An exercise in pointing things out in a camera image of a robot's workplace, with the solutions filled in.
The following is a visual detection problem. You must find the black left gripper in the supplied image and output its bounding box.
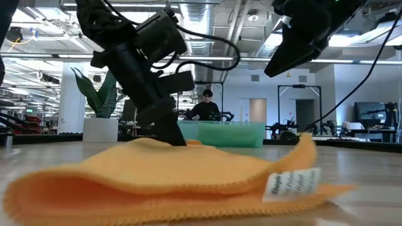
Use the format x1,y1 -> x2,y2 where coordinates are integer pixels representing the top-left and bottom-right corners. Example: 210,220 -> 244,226
90,40 -> 196,147

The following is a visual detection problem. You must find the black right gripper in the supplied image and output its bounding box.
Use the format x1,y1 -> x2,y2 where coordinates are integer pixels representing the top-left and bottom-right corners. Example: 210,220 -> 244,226
263,0 -> 334,78

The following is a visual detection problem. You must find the orange microfibre towel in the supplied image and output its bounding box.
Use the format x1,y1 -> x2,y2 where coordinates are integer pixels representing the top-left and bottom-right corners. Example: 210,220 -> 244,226
2,132 -> 356,226

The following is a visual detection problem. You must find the teal translucent plastic bin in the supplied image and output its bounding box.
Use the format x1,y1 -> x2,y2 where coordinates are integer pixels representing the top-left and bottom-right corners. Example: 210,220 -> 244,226
177,120 -> 266,149

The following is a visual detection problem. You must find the dark background monitor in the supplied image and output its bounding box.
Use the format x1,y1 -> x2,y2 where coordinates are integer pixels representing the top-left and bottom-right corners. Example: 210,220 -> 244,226
121,99 -> 139,123

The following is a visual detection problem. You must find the long white light strip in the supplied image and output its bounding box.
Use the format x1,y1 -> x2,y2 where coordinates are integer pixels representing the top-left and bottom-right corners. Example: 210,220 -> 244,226
0,52 -> 402,66

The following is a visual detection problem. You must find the person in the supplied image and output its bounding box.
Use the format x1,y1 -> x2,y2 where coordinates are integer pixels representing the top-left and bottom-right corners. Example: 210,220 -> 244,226
189,89 -> 221,122

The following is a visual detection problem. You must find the white plant pot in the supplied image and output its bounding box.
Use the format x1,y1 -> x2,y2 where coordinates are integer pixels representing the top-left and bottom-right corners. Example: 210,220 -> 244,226
82,117 -> 120,144

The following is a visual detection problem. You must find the green snake plant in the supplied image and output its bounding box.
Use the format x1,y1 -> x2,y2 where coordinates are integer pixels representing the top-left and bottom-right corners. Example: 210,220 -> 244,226
70,65 -> 119,119

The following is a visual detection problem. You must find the white pillar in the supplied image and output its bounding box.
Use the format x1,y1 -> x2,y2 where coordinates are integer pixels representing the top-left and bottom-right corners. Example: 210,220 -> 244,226
57,62 -> 86,134

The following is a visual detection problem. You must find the background monitor on desk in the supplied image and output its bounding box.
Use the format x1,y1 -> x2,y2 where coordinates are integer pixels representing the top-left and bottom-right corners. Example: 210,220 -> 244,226
354,102 -> 388,124

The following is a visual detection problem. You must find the red storage rack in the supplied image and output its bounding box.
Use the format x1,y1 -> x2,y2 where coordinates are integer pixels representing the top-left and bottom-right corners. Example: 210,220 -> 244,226
14,115 -> 42,135

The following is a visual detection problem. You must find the silver ventilation duct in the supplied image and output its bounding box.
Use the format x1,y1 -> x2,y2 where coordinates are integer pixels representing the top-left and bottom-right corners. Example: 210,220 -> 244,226
178,3 -> 215,110
247,0 -> 285,68

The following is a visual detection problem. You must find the black left camera cable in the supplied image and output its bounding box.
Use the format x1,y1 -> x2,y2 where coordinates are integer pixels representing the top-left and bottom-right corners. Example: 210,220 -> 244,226
103,0 -> 242,73

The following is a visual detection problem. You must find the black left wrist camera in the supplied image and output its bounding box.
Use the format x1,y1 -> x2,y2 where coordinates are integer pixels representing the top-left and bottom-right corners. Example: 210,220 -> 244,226
134,8 -> 188,64

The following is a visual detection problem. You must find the black aluminium table frame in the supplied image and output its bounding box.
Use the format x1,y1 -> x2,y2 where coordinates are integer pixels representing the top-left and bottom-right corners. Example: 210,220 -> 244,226
0,133 -> 402,155

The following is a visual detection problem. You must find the black ceiling camera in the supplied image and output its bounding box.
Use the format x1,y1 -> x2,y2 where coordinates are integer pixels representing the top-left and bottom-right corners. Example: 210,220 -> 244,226
5,26 -> 24,44

